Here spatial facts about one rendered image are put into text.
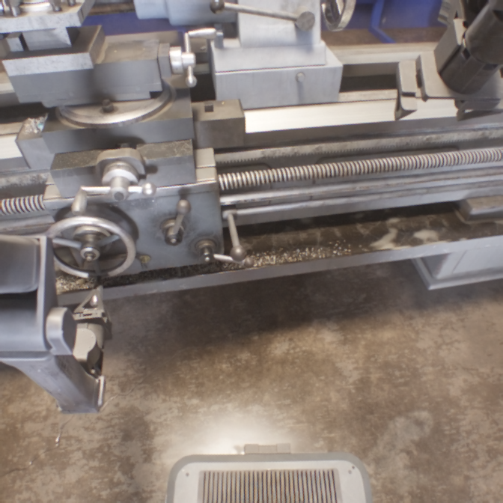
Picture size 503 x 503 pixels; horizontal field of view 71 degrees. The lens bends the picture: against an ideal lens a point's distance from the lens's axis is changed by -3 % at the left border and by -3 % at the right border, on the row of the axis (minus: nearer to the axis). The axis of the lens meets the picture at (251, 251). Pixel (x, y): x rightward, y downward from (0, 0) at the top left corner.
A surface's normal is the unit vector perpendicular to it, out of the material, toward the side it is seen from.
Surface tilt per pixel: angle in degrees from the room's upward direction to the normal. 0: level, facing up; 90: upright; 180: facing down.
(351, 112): 36
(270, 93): 90
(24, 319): 20
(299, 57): 62
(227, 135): 90
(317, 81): 90
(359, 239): 0
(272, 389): 0
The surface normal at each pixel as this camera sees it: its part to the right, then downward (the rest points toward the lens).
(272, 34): 0.15, 0.41
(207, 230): 0.16, 0.74
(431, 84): 0.00, -0.19
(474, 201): 0.00, -0.65
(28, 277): 1.00, 0.07
